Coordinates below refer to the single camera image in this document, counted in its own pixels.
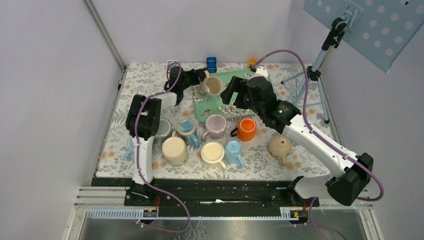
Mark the round beige glazed mug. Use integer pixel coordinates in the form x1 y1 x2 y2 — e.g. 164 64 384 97
267 135 293 167

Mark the orange mug with black handle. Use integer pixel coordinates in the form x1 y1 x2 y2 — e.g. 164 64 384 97
230 118 257 142

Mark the light blue tripod stand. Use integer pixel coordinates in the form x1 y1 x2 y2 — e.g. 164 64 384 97
281 17 347 124

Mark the white slotted cable duct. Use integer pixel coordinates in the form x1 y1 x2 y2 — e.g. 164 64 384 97
86 205 299 221

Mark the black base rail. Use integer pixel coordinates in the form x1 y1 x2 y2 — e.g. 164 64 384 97
91 177 320 216

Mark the cream yellow mug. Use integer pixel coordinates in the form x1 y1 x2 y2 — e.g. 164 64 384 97
200 141 227 171

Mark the grey mug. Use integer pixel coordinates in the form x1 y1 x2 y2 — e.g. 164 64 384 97
154 118 173 150

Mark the beige cartoon print mug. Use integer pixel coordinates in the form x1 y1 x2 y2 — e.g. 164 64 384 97
161 136 189 167

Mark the blue butterfly mug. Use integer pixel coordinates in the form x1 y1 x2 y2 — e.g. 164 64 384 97
176 119 201 148

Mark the pale blue ribbed mug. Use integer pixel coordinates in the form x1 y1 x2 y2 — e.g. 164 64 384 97
123 136 135 161

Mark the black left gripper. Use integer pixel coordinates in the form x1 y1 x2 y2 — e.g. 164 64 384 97
178 66 208 91

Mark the floral tablecloth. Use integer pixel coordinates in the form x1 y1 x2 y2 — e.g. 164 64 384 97
95 63 329 181

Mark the orange toy block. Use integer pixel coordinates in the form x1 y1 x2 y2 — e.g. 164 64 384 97
247 58 257 68

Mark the light blue faceted mug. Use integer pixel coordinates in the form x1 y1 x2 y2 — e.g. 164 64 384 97
224 140 245 168

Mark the blue toy car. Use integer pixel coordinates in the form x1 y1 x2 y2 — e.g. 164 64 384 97
206 56 217 74

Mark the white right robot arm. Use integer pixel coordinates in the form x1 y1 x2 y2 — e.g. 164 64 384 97
220 76 374 206

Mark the blue dotted panel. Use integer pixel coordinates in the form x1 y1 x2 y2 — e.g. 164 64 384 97
303 0 424 73

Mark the beige seahorse print mug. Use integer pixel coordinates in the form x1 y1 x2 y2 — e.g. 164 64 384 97
197 76 224 98

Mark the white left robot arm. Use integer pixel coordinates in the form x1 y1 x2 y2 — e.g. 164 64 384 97
125 64 210 190

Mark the green floral bird tray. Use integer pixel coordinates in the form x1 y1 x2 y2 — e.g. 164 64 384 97
191 67 275 123

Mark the lilac mug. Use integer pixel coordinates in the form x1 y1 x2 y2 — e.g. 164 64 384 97
201 114 227 141

